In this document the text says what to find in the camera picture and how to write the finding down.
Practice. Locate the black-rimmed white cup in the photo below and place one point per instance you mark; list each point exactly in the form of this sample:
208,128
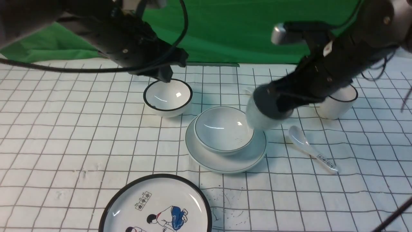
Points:
337,104

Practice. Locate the black rod at corner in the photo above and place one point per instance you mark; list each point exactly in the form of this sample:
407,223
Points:
394,216

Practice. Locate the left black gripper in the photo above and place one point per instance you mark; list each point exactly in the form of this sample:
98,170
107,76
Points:
134,46

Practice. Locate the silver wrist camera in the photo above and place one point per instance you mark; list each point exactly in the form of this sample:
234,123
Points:
292,32

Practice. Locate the white green-rimmed plate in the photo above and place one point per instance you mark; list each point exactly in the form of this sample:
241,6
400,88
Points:
240,162

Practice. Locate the white green-rimmed cup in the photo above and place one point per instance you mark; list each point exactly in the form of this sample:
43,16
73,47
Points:
258,121

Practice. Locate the green backdrop cloth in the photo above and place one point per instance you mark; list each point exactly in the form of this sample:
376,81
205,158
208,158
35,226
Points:
220,31

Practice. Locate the black-rimmed illustrated plate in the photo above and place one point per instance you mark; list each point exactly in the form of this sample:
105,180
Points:
157,203

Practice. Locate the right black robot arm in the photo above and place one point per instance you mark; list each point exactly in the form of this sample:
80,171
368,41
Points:
380,28

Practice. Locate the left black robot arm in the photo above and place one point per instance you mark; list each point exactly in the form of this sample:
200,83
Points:
21,18

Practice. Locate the white spoon with lettering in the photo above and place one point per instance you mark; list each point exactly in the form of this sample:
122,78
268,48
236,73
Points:
298,138

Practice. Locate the black-rimmed white bowl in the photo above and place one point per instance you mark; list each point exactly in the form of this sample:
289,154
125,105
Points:
168,99

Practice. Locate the shallow white green-rimmed bowl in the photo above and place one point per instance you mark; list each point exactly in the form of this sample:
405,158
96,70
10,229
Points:
223,130

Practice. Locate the white grid tablecloth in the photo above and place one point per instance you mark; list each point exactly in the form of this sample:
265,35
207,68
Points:
69,142

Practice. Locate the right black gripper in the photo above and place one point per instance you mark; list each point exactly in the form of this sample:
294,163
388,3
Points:
332,64

